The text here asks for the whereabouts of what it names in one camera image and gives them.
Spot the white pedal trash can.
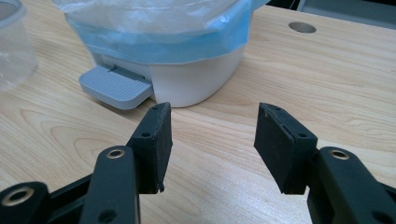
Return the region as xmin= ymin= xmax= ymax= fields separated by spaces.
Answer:
xmin=78 ymin=43 xmax=246 ymax=111

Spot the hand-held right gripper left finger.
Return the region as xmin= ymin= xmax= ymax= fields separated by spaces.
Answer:
xmin=78 ymin=102 xmax=174 ymax=224

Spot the white blue-edged bin liner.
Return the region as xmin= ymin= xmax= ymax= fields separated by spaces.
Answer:
xmin=50 ymin=0 xmax=272 ymax=65

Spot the clear plastic cup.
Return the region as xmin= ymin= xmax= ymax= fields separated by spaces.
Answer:
xmin=0 ymin=0 xmax=40 ymax=91

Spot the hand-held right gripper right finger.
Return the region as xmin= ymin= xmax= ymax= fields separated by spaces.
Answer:
xmin=253 ymin=102 xmax=396 ymax=224

